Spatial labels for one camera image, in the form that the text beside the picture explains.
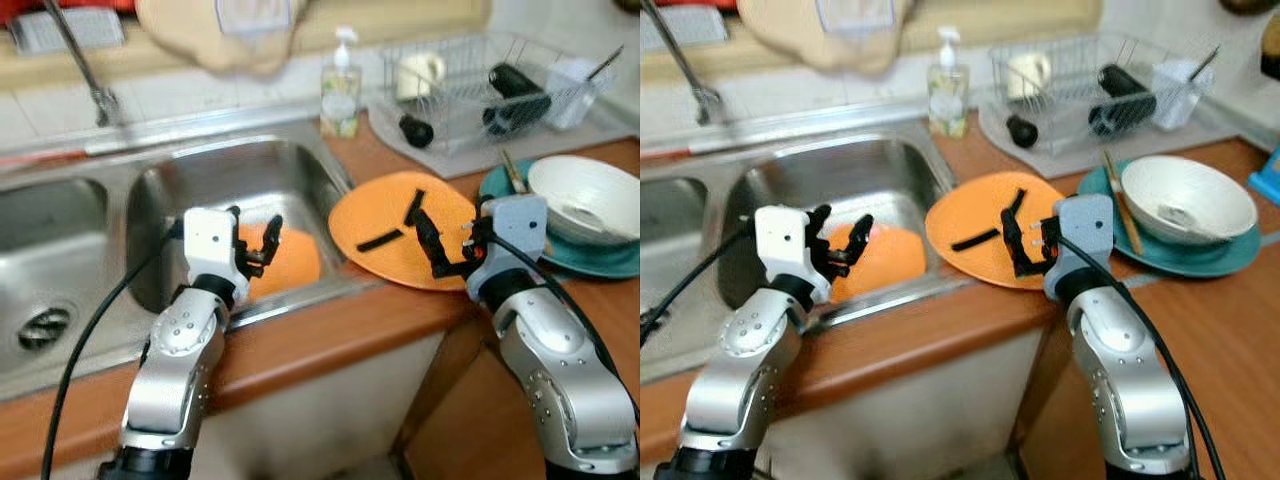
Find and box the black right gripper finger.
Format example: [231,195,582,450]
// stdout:
[1012,248,1056,281]
[430,248,473,282]
[1000,208,1046,253]
[412,206,463,253]

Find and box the orange plate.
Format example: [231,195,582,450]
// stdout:
[924,171,1067,292]
[328,171,481,292]

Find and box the metal spoon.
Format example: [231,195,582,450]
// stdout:
[560,204,607,234]
[1162,204,1230,242]

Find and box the stainless steel double sink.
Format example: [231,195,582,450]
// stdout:
[640,100,956,386]
[0,100,376,401]

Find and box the wooden chopstick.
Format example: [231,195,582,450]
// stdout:
[1100,150,1143,256]
[500,150,531,197]

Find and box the teal plate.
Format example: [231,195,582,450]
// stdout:
[1077,160,1261,278]
[478,160,641,279]

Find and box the white bowl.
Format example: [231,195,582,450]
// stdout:
[527,155,641,248]
[1120,155,1259,248]

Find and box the floral label soap bottle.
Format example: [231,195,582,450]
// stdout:
[320,27,363,139]
[927,27,969,139]

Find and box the grey rack drip tray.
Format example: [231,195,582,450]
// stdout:
[978,95,1241,179]
[365,95,641,179]

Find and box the white mug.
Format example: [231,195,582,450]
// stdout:
[1007,52,1053,99]
[397,52,446,101]

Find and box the metal faucet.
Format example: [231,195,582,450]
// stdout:
[640,0,723,127]
[40,0,123,129]

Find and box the white cutlery caddy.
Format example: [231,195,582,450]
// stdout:
[1150,58,1201,131]
[548,58,599,131]

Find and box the beige hanging cloth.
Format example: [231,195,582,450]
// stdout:
[135,0,311,77]
[738,0,916,77]

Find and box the metal sink drain strainer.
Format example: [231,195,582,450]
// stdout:
[18,305,74,352]

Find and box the blue box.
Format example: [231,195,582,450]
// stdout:
[1248,145,1280,207]

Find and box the grey rectangular pad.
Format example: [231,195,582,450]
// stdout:
[640,8,729,53]
[8,10,126,56]

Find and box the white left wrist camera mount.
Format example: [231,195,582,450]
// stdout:
[755,205,824,301]
[183,207,251,291]

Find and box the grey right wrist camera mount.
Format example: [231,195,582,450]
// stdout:
[468,195,550,301]
[1045,194,1116,301]

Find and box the black rounded handle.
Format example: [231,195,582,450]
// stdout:
[1005,113,1041,149]
[398,113,435,149]

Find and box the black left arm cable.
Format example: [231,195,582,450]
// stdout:
[640,228,757,347]
[40,225,191,480]

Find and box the wire dish rack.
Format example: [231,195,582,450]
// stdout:
[378,32,613,151]
[990,32,1217,151]

